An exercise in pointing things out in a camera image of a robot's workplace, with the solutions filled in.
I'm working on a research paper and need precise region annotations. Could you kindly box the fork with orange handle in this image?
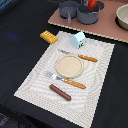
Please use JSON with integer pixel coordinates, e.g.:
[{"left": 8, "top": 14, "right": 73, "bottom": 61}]
[{"left": 45, "top": 72, "right": 86, "bottom": 89}]

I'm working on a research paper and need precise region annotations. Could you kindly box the small milk carton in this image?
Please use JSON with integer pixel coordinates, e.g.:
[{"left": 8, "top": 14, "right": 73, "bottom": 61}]
[{"left": 71, "top": 32, "right": 86, "bottom": 49}]

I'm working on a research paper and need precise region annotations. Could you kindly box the pink toy stove board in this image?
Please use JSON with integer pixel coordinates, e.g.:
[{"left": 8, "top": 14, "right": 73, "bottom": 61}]
[{"left": 48, "top": 0, "right": 128, "bottom": 43}]

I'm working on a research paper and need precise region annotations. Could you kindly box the round beige plate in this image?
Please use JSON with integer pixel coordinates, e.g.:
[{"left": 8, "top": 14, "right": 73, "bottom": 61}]
[{"left": 56, "top": 55, "right": 83, "bottom": 78}]

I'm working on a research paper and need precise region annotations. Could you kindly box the beige woven placemat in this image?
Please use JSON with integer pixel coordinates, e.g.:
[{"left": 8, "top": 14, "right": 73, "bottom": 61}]
[{"left": 15, "top": 31, "right": 114, "bottom": 128}]

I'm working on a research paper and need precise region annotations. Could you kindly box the small grey saucepan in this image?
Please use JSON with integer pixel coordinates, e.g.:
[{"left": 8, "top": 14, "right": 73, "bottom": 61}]
[{"left": 59, "top": 1, "right": 78, "bottom": 23}]

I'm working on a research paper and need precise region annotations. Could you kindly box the knife with orange handle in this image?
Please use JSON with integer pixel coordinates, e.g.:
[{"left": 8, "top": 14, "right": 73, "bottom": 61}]
[{"left": 58, "top": 49, "right": 98, "bottom": 62}]

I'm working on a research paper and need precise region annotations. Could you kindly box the cream bowl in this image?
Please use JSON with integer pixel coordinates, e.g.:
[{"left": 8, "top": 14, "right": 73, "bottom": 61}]
[{"left": 116, "top": 4, "right": 128, "bottom": 30}]

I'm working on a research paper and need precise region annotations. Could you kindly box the large grey pot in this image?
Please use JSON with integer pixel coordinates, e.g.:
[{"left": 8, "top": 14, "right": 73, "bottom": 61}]
[{"left": 77, "top": 5, "right": 99, "bottom": 24}]

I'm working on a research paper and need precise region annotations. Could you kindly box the yellow toy pastry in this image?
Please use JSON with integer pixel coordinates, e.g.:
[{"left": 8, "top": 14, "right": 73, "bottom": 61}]
[{"left": 40, "top": 31, "right": 58, "bottom": 44}]

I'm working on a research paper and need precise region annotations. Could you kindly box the red toy pepper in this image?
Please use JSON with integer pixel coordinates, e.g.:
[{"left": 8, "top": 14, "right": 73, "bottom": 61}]
[{"left": 88, "top": 0, "right": 97, "bottom": 9}]

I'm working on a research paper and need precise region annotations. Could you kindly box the brown toy sausage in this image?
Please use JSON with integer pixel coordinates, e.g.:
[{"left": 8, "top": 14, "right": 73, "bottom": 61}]
[{"left": 49, "top": 84, "right": 71, "bottom": 101}]

